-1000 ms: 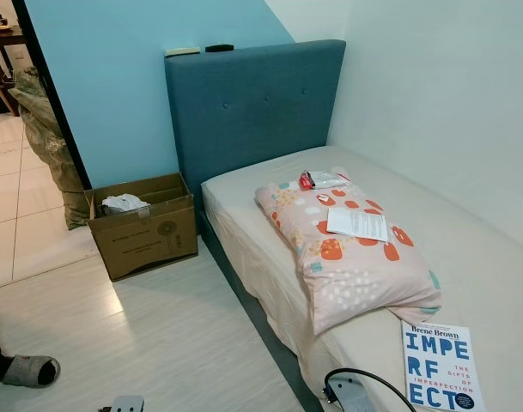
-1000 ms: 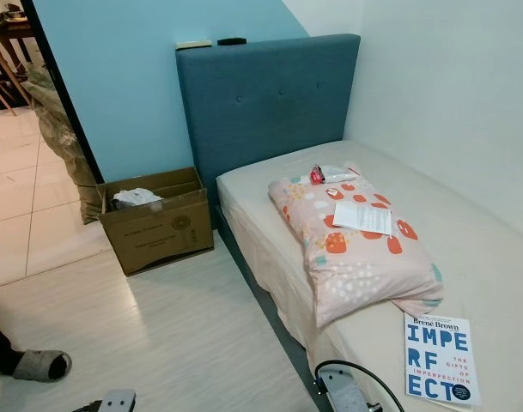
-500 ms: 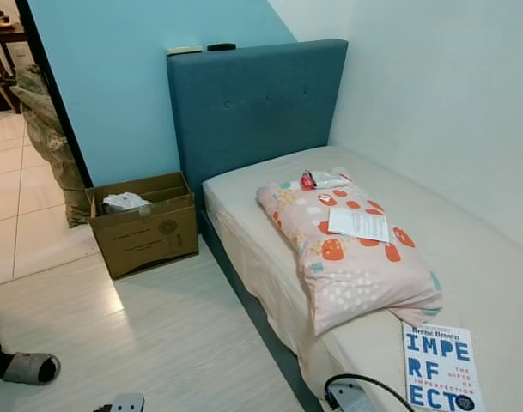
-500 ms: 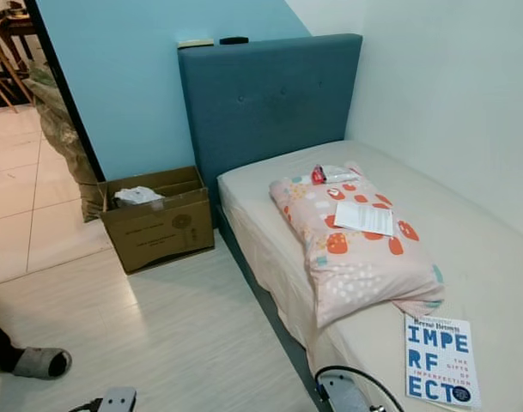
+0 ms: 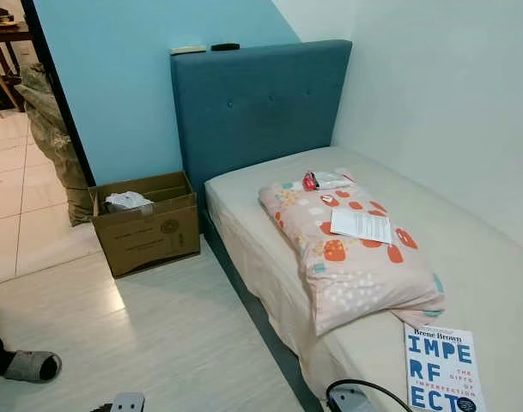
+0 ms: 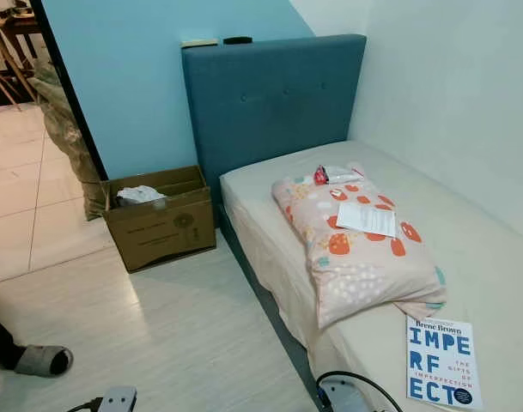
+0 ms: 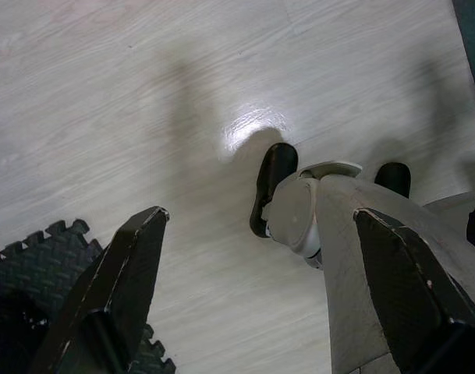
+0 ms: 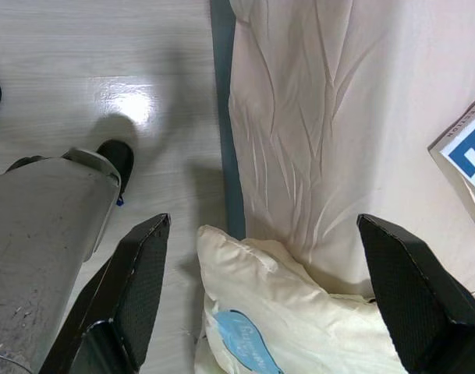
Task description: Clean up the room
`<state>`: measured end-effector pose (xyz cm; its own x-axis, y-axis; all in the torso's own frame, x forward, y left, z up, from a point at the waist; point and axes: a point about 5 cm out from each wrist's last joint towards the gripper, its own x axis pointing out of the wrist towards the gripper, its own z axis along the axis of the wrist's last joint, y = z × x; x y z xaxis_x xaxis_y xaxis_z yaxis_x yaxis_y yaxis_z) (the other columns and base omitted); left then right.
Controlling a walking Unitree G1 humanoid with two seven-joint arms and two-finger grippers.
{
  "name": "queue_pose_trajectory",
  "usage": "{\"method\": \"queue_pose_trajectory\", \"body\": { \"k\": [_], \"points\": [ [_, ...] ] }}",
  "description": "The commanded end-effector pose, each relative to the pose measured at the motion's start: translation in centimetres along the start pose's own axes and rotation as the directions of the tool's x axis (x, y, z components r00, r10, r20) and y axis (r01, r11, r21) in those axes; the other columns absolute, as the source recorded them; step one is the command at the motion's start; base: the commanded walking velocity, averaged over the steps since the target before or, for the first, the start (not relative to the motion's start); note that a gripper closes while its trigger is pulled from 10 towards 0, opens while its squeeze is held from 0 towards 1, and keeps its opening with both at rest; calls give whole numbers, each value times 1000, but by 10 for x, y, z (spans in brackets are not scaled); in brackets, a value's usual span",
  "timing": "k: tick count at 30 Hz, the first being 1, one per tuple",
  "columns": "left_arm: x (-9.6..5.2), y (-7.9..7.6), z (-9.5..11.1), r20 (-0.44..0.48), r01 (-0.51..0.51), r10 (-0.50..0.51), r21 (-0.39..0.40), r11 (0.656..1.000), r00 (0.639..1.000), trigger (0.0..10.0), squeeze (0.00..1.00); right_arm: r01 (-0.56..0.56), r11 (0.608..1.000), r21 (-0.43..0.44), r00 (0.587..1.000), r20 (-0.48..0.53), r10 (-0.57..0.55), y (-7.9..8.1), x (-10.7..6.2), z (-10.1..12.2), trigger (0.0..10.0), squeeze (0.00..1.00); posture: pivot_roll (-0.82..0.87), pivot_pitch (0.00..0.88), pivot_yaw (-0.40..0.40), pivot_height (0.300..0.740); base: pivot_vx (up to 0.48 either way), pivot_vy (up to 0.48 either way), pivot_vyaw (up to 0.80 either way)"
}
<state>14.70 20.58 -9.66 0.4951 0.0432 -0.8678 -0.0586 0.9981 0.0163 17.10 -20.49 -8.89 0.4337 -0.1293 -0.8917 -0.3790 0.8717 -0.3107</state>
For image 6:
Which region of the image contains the pink patterned pillow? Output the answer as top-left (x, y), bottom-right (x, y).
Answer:
top-left (271, 163), bottom-right (448, 331)

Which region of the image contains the camouflage patterned cloth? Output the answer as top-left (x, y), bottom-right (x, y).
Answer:
top-left (27, 62), bottom-right (107, 222)

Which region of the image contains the grey slipper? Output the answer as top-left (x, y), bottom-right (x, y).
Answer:
top-left (14, 344), bottom-right (75, 379)

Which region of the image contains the brown cardboard box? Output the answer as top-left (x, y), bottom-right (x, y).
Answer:
top-left (102, 165), bottom-right (218, 273)

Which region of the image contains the dark wooden table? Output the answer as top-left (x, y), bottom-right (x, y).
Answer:
top-left (0, 4), bottom-right (47, 108)

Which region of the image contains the blue upholstered headboard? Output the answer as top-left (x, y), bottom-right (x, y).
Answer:
top-left (181, 34), bottom-right (368, 207)

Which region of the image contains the white blue paperback book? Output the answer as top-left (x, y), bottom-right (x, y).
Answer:
top-left (406, 316), bottom-right (485, 411)

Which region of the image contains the mattress with cream sheet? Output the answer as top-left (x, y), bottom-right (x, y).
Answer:
top-left (218, 140), bottom-right (523, 412)

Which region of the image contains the black door frame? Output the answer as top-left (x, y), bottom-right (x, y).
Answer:
top-left (29, 0), bottom-right (107, 184)

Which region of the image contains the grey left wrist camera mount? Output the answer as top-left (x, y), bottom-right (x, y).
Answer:
top-left (100, 385), bottom-right (138, 412)

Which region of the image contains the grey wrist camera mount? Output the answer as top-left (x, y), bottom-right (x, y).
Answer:
top-left (321, 380), bottom-right (361, 412)
top-left (100, 385), bottom-right (138, 412)

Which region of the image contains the dark bed frame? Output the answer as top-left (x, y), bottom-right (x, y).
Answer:
top-left (214, 202), bottom-right (322, 412)

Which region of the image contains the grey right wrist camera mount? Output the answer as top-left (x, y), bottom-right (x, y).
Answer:
top-left (321, 380), bottom-right (361, 412)

